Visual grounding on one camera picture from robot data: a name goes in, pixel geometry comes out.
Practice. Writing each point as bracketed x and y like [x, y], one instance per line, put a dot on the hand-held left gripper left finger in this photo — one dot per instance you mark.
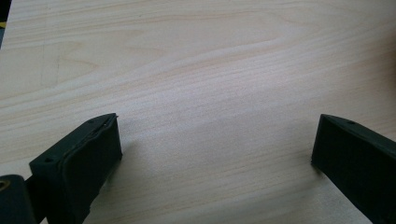
[84, 168]

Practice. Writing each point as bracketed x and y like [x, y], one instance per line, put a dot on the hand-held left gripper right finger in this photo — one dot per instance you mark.
[358, 161]

